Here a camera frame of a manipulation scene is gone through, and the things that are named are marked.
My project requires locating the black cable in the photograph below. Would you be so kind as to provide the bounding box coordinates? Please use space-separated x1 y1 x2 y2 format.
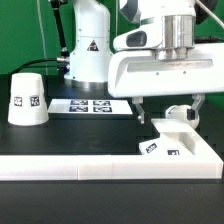
9 58 70 75

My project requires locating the white lamp bulb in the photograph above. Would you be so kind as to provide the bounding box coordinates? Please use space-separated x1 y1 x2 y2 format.
165 105 200 129

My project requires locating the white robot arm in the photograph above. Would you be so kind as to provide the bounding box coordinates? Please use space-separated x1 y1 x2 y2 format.
65 0 224 120

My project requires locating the white L-shaped fence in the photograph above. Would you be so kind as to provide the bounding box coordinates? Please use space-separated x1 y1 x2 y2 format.
0 130 223 181

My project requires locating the white lamp shade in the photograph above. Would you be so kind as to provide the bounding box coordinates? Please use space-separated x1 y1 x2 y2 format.
8 73 49 126

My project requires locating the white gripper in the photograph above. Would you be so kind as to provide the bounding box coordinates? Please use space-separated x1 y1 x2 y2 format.
108 27 224 124

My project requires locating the white lamp base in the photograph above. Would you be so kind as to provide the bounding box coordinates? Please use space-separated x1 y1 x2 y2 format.
139 119 194 157

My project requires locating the white marker sheet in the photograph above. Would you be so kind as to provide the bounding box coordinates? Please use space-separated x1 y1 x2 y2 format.
48 99 132 115

